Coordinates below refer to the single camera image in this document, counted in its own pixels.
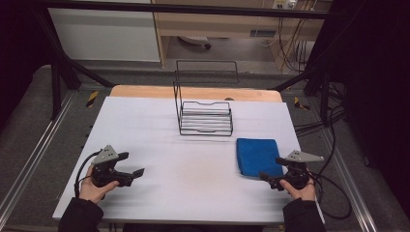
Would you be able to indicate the wooden desk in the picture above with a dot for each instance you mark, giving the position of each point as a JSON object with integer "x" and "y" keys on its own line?
{"x": 225, "y": 25}

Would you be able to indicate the white table mat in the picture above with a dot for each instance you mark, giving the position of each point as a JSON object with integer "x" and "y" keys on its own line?
{"x": 180, "y": 174}

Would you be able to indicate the person's left hand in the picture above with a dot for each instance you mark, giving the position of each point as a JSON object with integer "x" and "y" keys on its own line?
{"x": 90, "y": 190}

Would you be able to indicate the blue towel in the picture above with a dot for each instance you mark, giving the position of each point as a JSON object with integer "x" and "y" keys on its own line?
{"x": 257, "y": 156}

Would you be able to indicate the yellow black floor tape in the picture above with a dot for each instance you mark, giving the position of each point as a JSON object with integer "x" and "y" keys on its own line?
{"x": 92, "y": 98}
{"x": 299, "y": 103}

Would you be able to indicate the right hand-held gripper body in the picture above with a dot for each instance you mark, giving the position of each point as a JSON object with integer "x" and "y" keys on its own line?
{"x": 296, "y": 175}

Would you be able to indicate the black metal frame bar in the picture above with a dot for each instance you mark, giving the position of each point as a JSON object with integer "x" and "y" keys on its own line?
{"x": 193, "y": 8}

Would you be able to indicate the white cabinet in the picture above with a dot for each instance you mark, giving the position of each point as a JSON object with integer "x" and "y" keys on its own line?
{"x": 103, "y": 35}

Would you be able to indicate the person's right hand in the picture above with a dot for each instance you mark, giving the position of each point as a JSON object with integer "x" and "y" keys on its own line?
{"x": 303, "y": 191}

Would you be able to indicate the white power strip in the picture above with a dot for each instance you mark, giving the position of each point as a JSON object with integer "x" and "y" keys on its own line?
{"x": 283, "y": 4}

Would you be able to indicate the black curtain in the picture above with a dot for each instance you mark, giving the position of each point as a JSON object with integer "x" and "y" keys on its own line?
{"x": 19, "y": 48}
{"x": 374, "y": 80}

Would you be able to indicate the black metal frame strut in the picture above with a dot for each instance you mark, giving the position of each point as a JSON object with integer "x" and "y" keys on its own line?
{"x": 325, "y": 96}
{"x": 56, "y": 83}

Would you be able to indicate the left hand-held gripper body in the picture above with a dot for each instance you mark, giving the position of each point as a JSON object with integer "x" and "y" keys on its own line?
{"x": 104, "y": 175}

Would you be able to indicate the white grey device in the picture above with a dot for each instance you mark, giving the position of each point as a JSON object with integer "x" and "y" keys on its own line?
{"x": 195, "y": 40}

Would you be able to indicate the aluminium floor rail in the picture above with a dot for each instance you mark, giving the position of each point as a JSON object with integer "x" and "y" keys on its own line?
{"x": 351, "y": 180}
{"x": 35, "y": 151}

